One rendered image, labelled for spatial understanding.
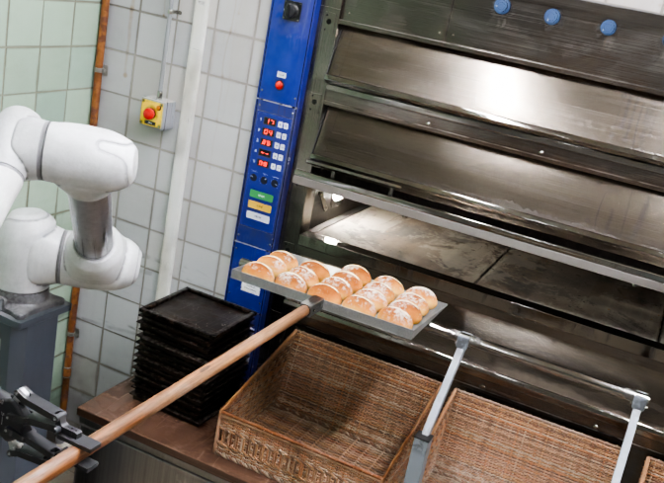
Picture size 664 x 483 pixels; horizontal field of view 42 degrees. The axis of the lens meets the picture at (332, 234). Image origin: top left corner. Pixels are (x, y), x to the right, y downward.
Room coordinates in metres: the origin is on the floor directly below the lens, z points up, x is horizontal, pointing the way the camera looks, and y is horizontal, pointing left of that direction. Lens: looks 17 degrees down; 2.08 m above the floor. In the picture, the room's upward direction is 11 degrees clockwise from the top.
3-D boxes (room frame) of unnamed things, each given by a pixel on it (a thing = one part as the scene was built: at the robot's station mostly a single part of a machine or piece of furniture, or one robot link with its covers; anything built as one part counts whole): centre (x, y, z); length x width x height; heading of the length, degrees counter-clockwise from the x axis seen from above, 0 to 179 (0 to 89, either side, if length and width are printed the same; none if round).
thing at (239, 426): (2.48, -0.11, 0.72); 0.56 x 0.49 x 0.28; 68
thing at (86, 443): (1.28, 0.35, 1.24); 0.07 x 0.03 x 0.01; 69
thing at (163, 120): (3.02, 0.68, 1.46); 0.10 x 0.07 x 0.10; 69
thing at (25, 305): (2.26, 0.84, 1.03); 0.22 x 0.18 x 0.06; 157
